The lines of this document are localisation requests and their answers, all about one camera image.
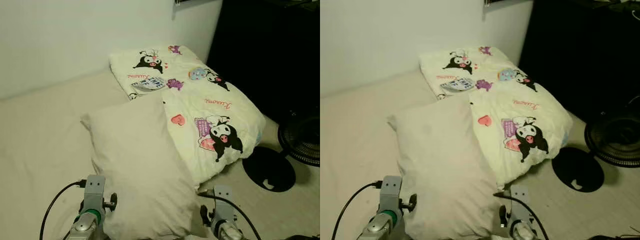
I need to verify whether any white pillow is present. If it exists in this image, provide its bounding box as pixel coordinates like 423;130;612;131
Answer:
387;95;506;240
80;94;208;240

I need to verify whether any cartoon print quilt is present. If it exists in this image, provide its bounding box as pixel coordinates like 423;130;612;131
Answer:
108;45;267;185
419;46;574;188

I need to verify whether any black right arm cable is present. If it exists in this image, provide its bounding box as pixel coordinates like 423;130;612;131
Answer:
198;189;262;240
492;191;550;240

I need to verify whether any black cabinet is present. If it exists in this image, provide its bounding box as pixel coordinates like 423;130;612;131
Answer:
518;0;640;123
206;0;321;123

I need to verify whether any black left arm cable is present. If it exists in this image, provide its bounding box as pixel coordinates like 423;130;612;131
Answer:
40;181;87;240
331;181;383;240

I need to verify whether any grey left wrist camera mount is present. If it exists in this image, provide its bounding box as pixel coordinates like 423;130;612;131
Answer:
82;175;107;216
380;175;403;216

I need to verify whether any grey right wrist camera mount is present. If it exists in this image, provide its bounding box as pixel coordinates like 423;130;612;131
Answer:
212;185;233;221
509;186;531;223

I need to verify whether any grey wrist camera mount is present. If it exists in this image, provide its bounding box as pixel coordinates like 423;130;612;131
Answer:
509;186;531;223
212;185;233;221
82;175;107;216
380;175;403;216

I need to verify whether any black floor fan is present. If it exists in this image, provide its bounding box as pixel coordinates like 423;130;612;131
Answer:
552;112;640;193
242;114;321;193

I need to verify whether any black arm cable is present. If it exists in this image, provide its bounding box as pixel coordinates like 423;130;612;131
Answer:
40;181;87;240
331;181;383;240
198;189;262;240
492;191;550;240

